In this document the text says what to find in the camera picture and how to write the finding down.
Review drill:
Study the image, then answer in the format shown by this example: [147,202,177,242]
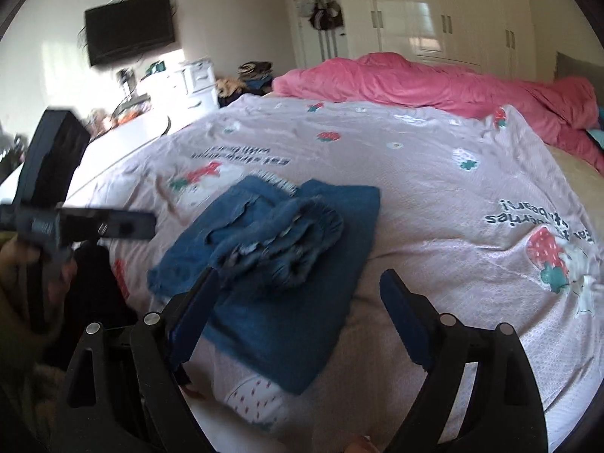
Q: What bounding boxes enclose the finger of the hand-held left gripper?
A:
[60,206,158,243]

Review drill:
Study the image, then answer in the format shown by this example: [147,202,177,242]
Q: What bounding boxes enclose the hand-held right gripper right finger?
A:
[380,268,548,453]

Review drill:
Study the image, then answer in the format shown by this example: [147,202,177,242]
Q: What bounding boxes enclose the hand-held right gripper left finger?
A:
[63,267,222,453]

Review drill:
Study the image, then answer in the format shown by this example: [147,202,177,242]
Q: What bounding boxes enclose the blue denim pants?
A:
[147,174,382,396]

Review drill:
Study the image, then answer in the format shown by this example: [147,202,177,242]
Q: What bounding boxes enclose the person's left forearm green sleeve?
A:
[0,288,62,416]

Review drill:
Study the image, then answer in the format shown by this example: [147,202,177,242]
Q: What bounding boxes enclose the person's left hand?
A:
[0,238,43,310]

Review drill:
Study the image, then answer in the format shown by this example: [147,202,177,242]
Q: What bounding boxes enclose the white desk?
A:
[0,61,220,199]

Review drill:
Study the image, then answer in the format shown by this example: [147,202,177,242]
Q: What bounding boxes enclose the white red-dotted sheet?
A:
[214,349,303,425]

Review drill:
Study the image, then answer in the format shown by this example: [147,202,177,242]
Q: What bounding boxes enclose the black desk stand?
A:
[116,68,152,105]

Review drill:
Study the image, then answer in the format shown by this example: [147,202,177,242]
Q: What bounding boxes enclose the strawberry printed blanket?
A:
[63,94,604,439]

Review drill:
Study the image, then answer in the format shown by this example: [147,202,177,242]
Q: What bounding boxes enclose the white drawer cabinet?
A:
[177,58,218,110]

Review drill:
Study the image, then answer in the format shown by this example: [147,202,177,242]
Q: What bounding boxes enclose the pile of clothes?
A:
[214,60,275,107]

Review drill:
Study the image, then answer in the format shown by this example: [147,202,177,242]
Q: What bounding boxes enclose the beige bed sheet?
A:
[547,144,604,185]

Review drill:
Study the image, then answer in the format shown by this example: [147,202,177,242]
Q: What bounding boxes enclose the pink duvet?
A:
[271,53,604,175]

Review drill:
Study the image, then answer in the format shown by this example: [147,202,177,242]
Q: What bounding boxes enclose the teal and red clothing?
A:
[585,106,604,152]

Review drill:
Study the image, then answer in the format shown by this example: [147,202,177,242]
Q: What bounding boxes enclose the white door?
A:
[282,0,352,71]

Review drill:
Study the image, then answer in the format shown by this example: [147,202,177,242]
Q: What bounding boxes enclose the hanging bags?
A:
[296,0,344,33]

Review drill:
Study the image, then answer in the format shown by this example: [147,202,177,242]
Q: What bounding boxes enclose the grey headboard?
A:
[554,51,604,86]

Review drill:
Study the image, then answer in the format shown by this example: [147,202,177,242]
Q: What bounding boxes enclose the white wardrobe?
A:
[368,0,553,76]

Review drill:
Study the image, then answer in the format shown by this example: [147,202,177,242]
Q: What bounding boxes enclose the black wall television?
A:
[84,0,176,68]

